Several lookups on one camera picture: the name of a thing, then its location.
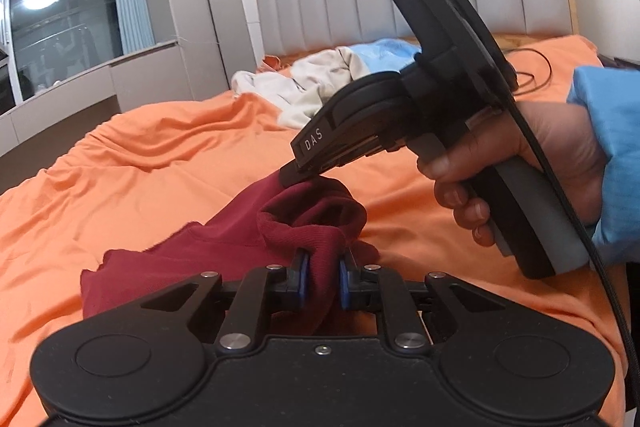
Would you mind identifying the grey window cabinet unit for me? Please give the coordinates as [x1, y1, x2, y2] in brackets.
[1, 0, 255, 156]

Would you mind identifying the black cable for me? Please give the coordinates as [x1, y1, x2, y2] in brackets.
[499, 45, 640, 413]

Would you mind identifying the window with open pane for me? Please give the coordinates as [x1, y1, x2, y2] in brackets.
[1, 0, 124, 101]

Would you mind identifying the cream white garment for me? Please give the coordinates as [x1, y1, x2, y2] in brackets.
[231, 46, 370, 129]

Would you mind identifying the person's right hand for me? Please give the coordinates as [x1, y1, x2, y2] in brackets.
[418, 102, 606, 247]

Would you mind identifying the blue sleeved right forearm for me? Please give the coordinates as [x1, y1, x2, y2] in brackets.
[567, 66, 639, 265]

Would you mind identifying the dark red t-shirt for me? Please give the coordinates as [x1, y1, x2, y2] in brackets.
[80, 173, 378, 335]

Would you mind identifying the orange bed sheet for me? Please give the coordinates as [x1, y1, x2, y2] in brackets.
[0, 33, 632, 427]

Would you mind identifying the light blue garment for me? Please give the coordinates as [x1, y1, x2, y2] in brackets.
[349, 38, 421, 74]

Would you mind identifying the orange garment near headboard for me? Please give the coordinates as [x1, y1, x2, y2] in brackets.
[256, 55, 291, 77]

